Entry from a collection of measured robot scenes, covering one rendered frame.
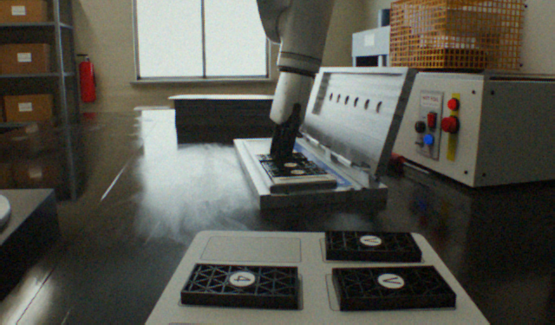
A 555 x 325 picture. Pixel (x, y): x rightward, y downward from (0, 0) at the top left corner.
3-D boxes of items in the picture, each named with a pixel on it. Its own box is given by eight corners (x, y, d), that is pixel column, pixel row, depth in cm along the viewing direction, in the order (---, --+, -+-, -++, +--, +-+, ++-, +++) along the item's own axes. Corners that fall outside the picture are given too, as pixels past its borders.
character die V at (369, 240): (324, 238, 42) (324, 229, 42) (409, 241, 41) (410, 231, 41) (325, 260, 37) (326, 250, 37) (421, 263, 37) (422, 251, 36)
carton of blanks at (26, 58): (1, 74, 332) (-2, 44, 327) (9, 74, 348) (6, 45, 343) (46, 73, 342) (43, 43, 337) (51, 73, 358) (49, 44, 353)
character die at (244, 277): (196, 273, 35) (195, 262, 35) (297, 277, 34) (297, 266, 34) (180, 304, 30) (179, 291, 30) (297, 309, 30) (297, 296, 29)
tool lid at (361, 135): (318, 68, 97) (324, 69, 98) (298, 135, 99) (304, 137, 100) (408, 67, 55) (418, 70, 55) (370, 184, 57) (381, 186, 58)
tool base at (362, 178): (233, 148, 96) (233, 134, 96) (310, 145, 101) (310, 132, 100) (259, 209, 54) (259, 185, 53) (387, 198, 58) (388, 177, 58)
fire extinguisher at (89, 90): (82, 101, 383) (79, 54, 374) (99, 100, 387) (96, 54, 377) (78, 102, 369) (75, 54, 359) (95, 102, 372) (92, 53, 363)
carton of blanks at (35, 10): (-4, 24, 323) (-5, -1, 319) (6, 26, 341) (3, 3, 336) (42, 23, 332) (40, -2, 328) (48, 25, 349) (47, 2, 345)
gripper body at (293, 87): (274, 64, 75) (264, 117, 77) (285, 63, 65) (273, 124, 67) (309, 71, 77) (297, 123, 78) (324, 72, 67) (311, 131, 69)
